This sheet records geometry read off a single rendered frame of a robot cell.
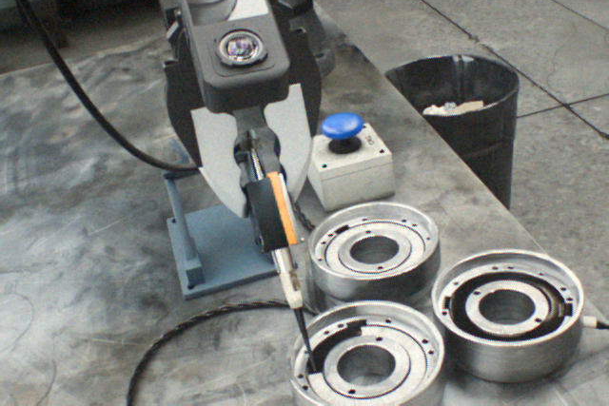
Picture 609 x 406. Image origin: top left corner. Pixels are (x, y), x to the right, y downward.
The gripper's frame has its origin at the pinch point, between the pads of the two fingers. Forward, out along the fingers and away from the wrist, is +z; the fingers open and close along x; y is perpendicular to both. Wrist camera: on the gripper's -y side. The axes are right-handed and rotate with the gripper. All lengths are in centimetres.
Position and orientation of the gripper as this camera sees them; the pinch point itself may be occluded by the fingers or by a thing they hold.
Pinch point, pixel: (266, 199)
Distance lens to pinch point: 53.0
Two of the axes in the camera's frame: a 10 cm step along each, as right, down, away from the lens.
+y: -2.6, -4.6, 8.5
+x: -9.5, 2.6, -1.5
